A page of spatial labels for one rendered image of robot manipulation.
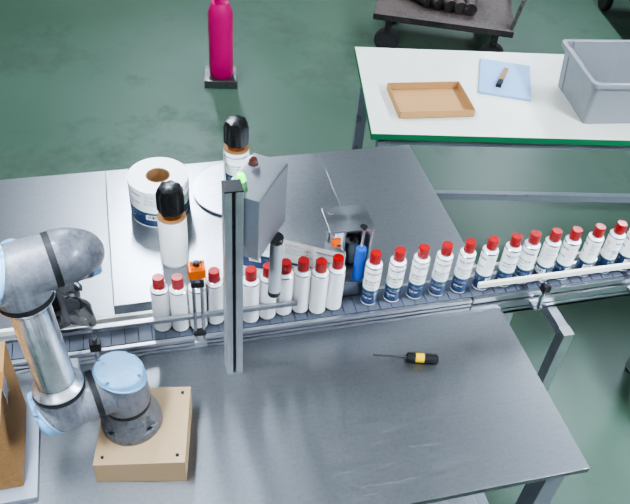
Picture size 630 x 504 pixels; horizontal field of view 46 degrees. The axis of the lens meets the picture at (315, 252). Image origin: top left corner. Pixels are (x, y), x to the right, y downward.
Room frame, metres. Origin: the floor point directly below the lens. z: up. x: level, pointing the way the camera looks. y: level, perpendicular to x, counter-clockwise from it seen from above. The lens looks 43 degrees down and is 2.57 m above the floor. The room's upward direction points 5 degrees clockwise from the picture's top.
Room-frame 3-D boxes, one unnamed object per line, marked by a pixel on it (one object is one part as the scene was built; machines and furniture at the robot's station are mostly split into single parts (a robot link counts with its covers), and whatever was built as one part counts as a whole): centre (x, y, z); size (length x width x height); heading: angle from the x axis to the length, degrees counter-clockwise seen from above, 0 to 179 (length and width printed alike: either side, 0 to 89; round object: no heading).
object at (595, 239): (1.82, -0.89, 0.98); 0.05 x 0.05 x 0.20
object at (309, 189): (1.92, 0.30, 0.86); 0.80 x 0.67 x 0.05; 107
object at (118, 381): (1.06, 0.44, 1.08); 0.13 x 0.12 x 0.14; 121
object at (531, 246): (1.76, -0.67, 0.98); 0.05 x 0.05 x 0.20
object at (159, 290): (1.42, 0.42, 0.98); 0.05 x 0.05 x 0.20
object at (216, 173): (2.08, 0.30, 0.89); 0.31 x 0.31 x 0.01
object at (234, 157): (2.08, 0.30, 1.04); 0.09 x 0.09 x 0.29
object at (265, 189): (1.41, 0.16, 1.38); 0.17 x 0.10 x 0.19; 162
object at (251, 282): (1.49, 0.17, 0.98); 0.05 x 0.05 x 0.20
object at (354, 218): (1.68, -0.09, 1.14); 0.14 x 0.11 x 0.01; 107
